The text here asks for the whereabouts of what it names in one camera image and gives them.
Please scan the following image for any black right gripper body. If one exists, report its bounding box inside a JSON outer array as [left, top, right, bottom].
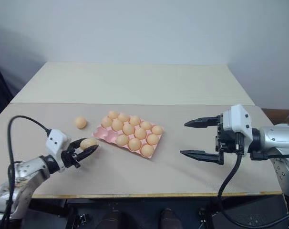
[[214, 114, 245, 166]]

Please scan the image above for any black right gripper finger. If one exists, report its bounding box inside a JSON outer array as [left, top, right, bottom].
[[179, 149, 225, 166], [184, 115, 222, 130]]

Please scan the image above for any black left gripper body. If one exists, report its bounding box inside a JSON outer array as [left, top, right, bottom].
[[61, 145, 82, 169]]

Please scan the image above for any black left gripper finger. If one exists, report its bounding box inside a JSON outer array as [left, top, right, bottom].
[[68, 137, 88, 151], [75, 145, 99, 160]]

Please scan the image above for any pink egg tray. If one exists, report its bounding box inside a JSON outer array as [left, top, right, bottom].
[[91, 114, 165, 160]]

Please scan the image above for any grey beige cardboard sheet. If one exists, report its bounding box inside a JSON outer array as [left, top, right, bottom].
[[0, 103, 282, 198]]

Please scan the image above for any small black metal clamp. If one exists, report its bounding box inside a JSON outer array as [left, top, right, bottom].
[[75, 212, 93, 227], [196, 207, 207, 225]]

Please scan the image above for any dark brown rounded shape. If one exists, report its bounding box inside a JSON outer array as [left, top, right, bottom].
[[103, 209, 123, 229], [159, 208, 180, 229]]

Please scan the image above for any light beige cardboard sheet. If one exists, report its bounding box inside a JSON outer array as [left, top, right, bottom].
[[10, 61, 255, 106]]

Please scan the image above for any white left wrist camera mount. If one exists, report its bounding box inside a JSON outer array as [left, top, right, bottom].
[[45, 129, 72, 173]]

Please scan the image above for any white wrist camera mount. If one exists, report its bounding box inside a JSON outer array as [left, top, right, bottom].
[[221, 104, 255, 156], [45, 129, 72, 173]]

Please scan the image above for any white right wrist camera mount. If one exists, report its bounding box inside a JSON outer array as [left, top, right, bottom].
[[221, 104, 255, 156]]

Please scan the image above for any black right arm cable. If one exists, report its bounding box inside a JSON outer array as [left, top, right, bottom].
[[217, 140, 289, 227]]

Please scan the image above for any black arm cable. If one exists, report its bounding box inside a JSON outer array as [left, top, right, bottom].
[[1, 115, 52, 221], [217, 140, 289, 227]]

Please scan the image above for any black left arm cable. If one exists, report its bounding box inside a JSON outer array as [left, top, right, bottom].
[[1, 115, 52, 221]]

